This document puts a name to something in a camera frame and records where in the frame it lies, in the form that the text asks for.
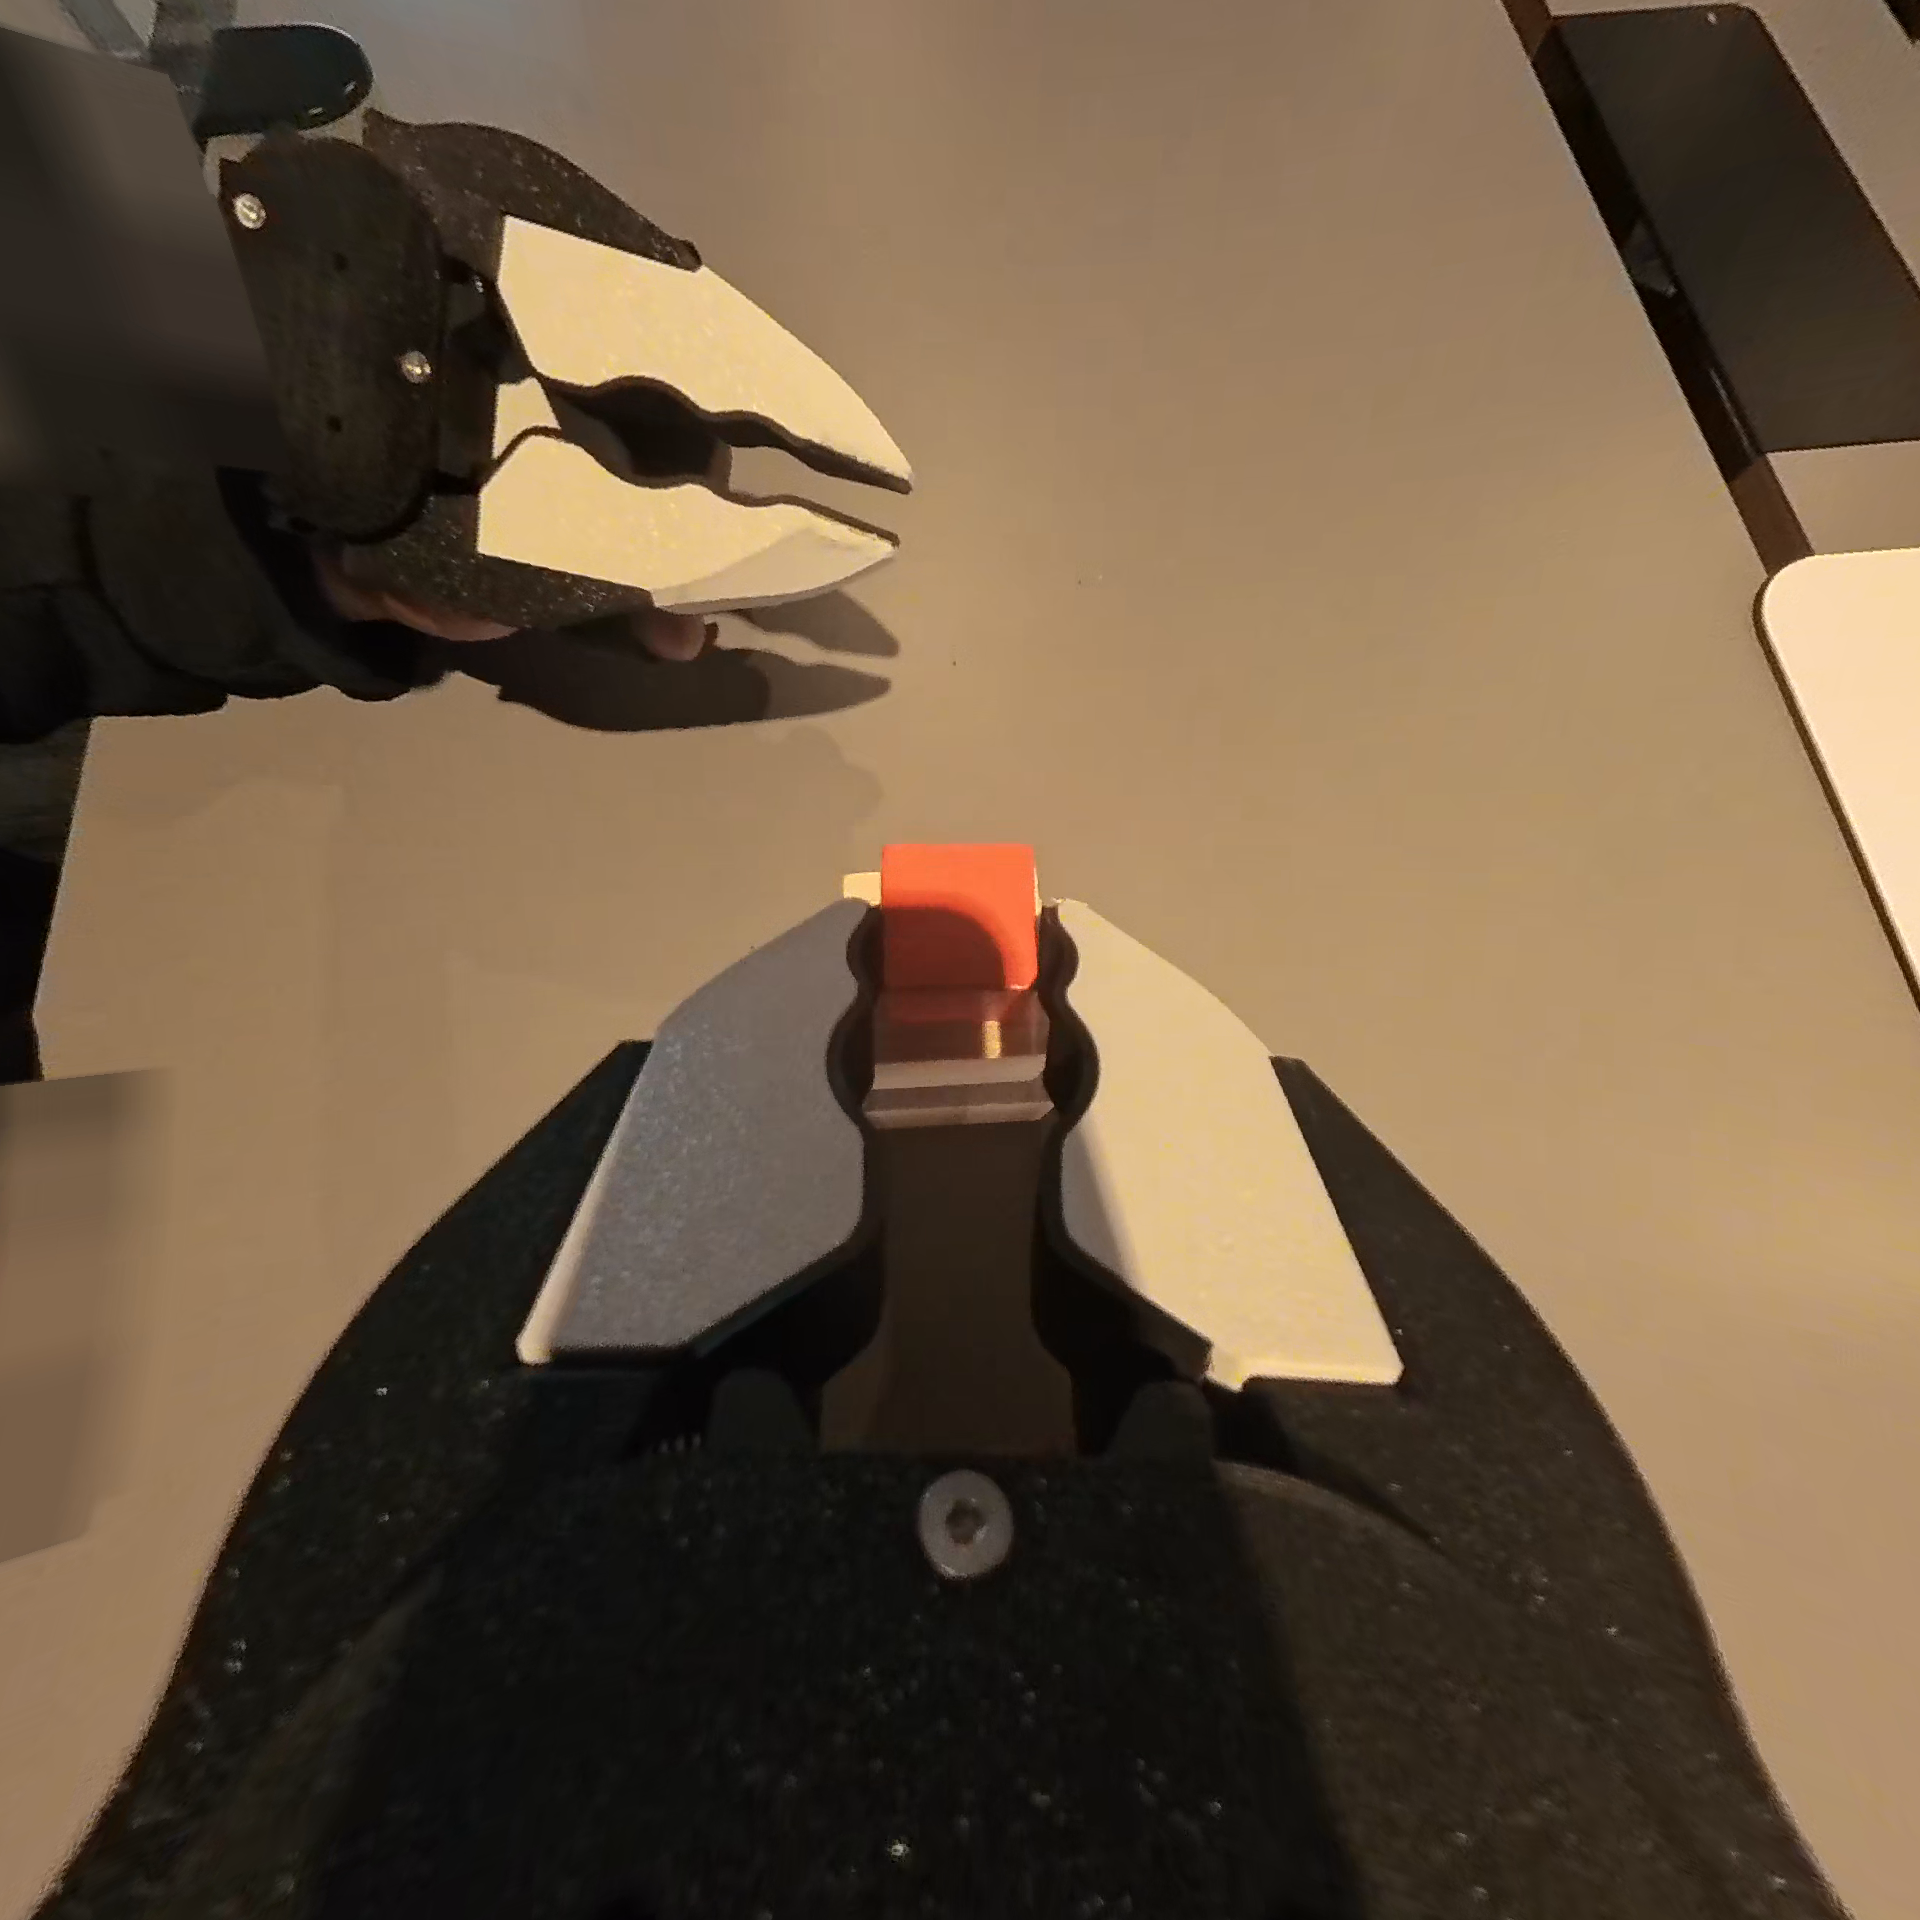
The white document stand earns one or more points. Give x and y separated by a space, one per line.
1861 720

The medium wooden cube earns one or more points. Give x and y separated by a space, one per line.
932 1030

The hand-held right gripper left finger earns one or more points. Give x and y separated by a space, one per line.
705 1155

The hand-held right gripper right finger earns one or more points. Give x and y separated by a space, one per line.
1215 1185

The person's left hand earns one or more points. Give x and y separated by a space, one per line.
405 613

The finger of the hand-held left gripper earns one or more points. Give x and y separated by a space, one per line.
629 533
676 329

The black table panel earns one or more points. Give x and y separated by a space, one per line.
1757 225

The red cube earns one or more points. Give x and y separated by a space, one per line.
955 930

